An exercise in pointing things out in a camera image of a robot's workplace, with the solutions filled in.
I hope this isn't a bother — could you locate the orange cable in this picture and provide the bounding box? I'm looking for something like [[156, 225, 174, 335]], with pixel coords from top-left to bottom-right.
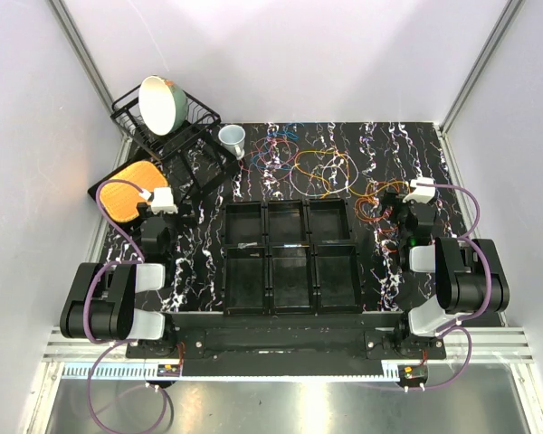
[[353, 178, 411, 227]]

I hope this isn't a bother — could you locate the yellow cable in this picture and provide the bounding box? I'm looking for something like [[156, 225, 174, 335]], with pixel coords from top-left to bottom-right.
[[287, 147, 358, 198]]

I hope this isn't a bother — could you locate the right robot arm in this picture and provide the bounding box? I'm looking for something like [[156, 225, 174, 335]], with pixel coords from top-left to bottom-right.
[[380, 181, 510, 359]]

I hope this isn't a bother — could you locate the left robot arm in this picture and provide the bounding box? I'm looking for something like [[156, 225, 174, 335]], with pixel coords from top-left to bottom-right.
[[60, 202, 195, 358]]

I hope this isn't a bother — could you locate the black bin back right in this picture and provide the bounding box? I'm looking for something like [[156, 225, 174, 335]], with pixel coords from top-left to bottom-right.
[[308, 198, 351, 243]]

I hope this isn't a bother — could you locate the black bin back left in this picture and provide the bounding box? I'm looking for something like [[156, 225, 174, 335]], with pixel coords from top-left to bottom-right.
[[224, 202, 264, 245]]

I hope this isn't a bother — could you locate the black dish rack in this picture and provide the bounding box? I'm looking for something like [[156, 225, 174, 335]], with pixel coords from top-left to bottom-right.
[[110, 88, 240, 202]]

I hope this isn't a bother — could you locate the black bin front left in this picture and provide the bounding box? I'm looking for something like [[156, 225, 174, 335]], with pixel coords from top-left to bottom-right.
[[223, 244, 268, 316]]

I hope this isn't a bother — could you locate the black bin back middle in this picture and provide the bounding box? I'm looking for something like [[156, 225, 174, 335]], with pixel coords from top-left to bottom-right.
[[267, 200, 307, 244]]

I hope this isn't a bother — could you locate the white mug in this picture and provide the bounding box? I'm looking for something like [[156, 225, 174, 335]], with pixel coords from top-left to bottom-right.
[[218, 124, 246, 160]]

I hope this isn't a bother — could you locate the green and white bowl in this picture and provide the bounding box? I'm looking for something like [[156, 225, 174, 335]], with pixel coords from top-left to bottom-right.
[[138, 75, 188, 137]]

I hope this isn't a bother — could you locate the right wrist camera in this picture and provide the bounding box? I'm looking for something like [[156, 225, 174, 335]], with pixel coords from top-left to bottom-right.
[[402, 177, 436, 204]]

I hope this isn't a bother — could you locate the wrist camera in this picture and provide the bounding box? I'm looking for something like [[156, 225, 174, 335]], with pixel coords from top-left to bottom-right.
[[150, 187, 178, 214], [402, 177, 436, 204]]

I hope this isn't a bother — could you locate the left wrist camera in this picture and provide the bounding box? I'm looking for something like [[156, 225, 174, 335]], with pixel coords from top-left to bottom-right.
[[150, 187, 178, 214]]

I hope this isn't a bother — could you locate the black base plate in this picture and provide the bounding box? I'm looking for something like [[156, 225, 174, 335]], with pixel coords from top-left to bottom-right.
[[126, 312, 447, 361]]

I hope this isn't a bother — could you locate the blue cable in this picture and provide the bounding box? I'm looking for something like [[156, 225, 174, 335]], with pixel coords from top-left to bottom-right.
[[248, 121, 305, 171]]

